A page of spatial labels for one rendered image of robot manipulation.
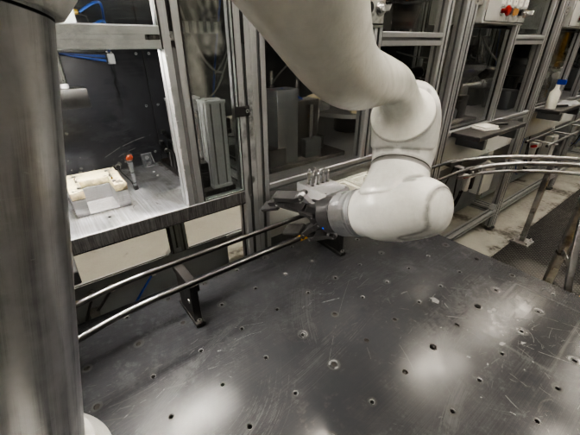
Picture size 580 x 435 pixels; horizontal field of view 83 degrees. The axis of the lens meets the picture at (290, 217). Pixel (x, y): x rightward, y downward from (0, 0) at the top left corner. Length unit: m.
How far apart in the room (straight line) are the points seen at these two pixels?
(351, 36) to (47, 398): 0.34
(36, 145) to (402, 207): 0.43
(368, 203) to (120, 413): 0.61
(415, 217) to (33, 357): 0.45
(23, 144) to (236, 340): 0.67
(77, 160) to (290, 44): 1.10
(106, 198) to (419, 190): 0.83
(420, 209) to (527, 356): 0.54
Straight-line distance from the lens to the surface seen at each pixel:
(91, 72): 1.25
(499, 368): 0.91
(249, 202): 1.02
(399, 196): 0.52
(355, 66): 0.26
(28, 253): 0.28
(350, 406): 0.74
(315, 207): 0.67
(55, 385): 0.34
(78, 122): 1.25
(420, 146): 0.58
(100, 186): 1.05
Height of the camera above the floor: 1.30
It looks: 28 degrees down
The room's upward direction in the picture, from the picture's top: straight up
